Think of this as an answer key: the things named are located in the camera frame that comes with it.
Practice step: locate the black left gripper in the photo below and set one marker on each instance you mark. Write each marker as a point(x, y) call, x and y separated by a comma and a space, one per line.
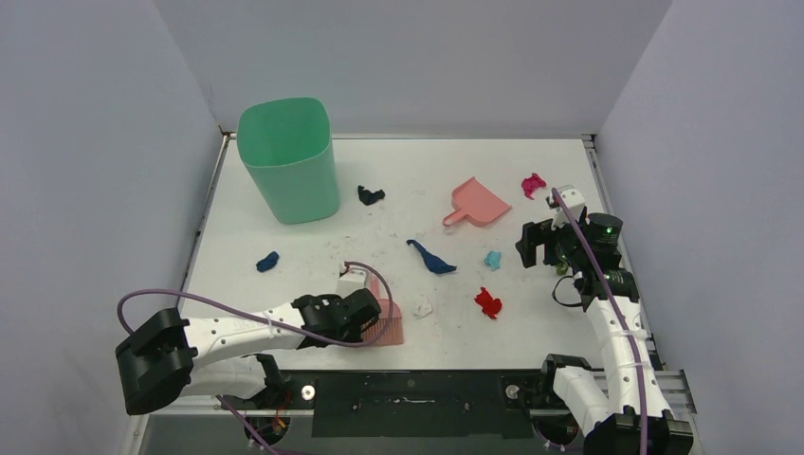
point(355, 334)

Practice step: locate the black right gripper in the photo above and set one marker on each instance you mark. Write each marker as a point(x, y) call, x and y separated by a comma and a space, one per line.
point(539, 239)

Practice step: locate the pink plastic hand brush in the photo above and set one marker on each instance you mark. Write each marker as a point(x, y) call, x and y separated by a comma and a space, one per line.
point(388, 329)

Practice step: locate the pink plastic dustpan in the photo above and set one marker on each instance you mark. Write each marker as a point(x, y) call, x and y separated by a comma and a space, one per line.
point(474, 202)

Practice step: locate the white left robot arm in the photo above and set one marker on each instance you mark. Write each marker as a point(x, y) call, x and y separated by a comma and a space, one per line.
point(169, 356)

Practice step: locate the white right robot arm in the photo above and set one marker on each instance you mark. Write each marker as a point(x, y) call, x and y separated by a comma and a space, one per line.
point(631, 415)

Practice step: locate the magenta paper scrap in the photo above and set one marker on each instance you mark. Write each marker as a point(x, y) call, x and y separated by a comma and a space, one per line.
point(532, 183)

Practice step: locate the light blue paper scrap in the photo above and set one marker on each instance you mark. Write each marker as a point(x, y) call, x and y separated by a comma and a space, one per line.
point(492, 260)

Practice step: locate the white paper scrap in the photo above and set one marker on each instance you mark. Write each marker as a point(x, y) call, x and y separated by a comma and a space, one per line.
point(423, 309)

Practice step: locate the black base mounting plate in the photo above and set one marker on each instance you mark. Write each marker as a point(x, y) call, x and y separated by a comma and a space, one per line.
point(416, 404)

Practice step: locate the red paper scrap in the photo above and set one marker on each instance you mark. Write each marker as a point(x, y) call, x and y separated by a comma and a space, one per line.
point(490, 305)

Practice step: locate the small dark blue paper scrap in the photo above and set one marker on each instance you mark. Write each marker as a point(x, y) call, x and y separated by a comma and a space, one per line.
point(268, 262)

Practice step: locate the long dark blue paper scrap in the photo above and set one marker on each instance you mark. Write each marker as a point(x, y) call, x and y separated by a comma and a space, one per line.
point(433, 263)

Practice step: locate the black paper scrap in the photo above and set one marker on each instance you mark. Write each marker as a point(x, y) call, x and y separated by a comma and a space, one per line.
point(367, 197)

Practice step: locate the green plastic waste bin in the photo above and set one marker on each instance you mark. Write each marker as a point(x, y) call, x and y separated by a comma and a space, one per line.
point(287, 148)

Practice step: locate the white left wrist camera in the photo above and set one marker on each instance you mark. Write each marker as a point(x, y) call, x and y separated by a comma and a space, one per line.
point(351, 278)

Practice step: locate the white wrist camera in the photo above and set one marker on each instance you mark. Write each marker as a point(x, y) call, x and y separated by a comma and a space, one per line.
point(569, 204)
point(351, 278)

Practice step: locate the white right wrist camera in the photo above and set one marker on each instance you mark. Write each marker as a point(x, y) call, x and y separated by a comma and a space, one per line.
point(569, 204)

